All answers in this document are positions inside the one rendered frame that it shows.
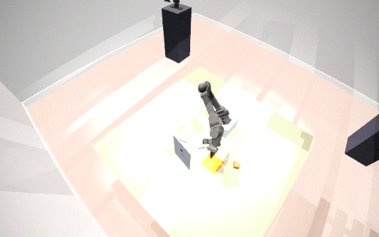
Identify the orange-brown block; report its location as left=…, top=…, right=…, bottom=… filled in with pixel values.
left=234, top=161, right=240, bottom=169

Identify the yellow square patch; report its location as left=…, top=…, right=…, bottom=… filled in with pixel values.
left=201, top=154, right=223, bottom=174

